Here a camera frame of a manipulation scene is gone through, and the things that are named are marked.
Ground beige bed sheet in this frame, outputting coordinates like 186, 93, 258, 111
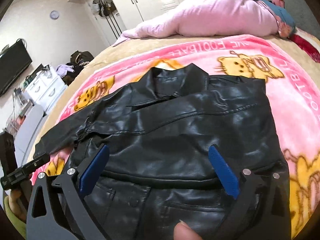
26, 29, 300, 165

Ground blue patterned pillow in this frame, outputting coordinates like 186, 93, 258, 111
257, 0, 297, 39

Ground person's left forearm green sleeve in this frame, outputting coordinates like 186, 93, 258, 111
0, 204, 27, 239

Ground lavender cloth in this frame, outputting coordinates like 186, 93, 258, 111
56, 64, 74, 77

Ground black television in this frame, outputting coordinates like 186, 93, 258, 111
0, 39, 33, 97

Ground white door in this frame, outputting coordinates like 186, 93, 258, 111
85, 0, 127, 47

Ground person's right hand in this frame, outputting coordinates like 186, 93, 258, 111
174, 221, 204, 240

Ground pale grey furniture piece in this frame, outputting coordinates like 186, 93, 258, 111
15, 104, 47, 157

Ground dark olive bag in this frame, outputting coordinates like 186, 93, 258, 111
62, 51, 94, 85

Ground pink quilt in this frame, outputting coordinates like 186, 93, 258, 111
121, 0, 282, 39

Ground white drawer cabinet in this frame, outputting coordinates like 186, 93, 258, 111
24, 65, 68, 113

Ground dark red cloth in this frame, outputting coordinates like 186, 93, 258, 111
290, 34, 320, 63

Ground person's left hand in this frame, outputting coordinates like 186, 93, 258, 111
4, 177, 32, 217

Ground hanging bags with black straps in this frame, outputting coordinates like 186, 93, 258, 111
92, 0, 121, 39

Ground black leather jacket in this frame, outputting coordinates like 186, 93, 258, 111
34, 64, 292, 240

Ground pink printed blanket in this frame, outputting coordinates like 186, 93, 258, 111
32, 34, 320, 238

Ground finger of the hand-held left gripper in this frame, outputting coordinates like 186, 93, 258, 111
15, 154, 51, 178

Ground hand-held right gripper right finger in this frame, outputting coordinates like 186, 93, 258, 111
208, 145, 292, 240

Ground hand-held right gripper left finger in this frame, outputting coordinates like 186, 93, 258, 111
26, 144, 110, 240

